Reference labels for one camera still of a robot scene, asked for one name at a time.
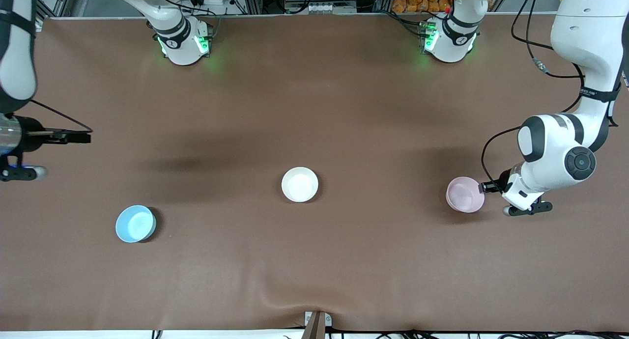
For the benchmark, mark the aluminium frame profile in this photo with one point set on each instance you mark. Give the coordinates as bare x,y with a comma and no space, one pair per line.
49,2

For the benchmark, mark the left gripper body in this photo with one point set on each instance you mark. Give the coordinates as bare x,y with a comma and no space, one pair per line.
502,180

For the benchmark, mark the silver metal clamp bracket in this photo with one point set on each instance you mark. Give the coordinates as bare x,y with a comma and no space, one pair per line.
328,319

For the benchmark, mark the brown table cloth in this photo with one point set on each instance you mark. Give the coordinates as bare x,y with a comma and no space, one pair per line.
314,118

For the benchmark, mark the white bowl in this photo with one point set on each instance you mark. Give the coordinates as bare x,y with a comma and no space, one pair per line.
300,184

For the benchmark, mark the pink bowl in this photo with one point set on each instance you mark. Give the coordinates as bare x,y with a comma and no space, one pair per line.
463,195

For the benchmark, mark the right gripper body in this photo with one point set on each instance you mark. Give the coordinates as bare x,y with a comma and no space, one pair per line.
35,134

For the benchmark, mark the light blue bowl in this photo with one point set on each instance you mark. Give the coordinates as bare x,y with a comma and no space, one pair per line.
134,224

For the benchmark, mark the brown wooden bar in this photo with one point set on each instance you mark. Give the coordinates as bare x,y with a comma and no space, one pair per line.
314,329

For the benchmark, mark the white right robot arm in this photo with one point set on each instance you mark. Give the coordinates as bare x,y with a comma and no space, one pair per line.
19,59

